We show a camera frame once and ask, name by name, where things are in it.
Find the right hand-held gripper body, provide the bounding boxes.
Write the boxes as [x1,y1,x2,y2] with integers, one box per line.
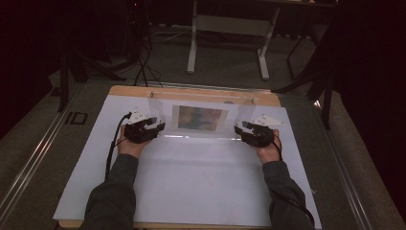
[240,113,285,149]

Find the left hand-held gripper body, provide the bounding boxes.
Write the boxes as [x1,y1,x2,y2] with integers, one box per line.
[123,107,159,145]

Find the clear plastic bag with paper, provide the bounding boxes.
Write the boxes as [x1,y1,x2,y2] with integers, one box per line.
[147,90,259,142]

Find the photo card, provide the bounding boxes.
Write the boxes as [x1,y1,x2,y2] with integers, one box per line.
[171,103,231,133]

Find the person's left hand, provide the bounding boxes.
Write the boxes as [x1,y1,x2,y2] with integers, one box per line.
[116,125,152,160]

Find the person's right hand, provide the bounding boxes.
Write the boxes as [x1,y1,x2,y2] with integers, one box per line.
[256,128,282,165]

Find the white table mat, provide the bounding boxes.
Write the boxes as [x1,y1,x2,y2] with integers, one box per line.
[53,94,323,230]

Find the black metal stand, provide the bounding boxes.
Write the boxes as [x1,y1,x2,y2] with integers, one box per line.
[47,0,128,113]
[271,6,344,130]

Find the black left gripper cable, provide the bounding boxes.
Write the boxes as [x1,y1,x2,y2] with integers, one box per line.
[104,111,133,180]

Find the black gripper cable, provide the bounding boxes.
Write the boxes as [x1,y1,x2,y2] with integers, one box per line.
[270,133,316,229]
[104,111,133,180]

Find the black floor cables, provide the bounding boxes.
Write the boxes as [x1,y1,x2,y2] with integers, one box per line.
[132,37,165,88]

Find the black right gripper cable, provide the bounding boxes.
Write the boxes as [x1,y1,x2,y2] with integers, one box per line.
[270,133,316,229]

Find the metal floor rail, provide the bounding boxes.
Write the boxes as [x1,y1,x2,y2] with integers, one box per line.
[0,83,84,221]
[313,99,375,230]

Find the white metal table frame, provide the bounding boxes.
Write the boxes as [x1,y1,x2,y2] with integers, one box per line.
[186,0,282,81]

